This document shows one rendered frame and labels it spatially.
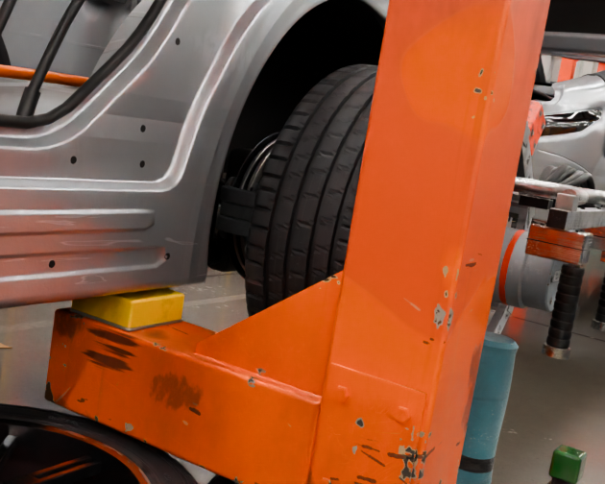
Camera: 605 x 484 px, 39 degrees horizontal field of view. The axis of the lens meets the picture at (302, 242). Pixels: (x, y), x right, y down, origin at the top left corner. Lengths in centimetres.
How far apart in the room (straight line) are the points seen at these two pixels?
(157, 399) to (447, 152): 59
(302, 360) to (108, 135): 44
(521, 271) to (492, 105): 53
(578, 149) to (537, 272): 275
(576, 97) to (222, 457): 329
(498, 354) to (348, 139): 44
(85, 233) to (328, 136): 45
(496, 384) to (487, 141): 54
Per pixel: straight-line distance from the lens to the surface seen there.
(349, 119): 147
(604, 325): 174
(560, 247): 139
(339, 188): 140
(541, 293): 155
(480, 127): 107
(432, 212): 108
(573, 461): 127
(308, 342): 121
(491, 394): 150
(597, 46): 517
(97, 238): 129
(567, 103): 429
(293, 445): 122
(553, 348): 142
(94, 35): 359
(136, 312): 140
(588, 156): 431
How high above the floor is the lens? 105
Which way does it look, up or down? 8 degrees down
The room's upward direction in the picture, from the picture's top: 9 degrees clockwise
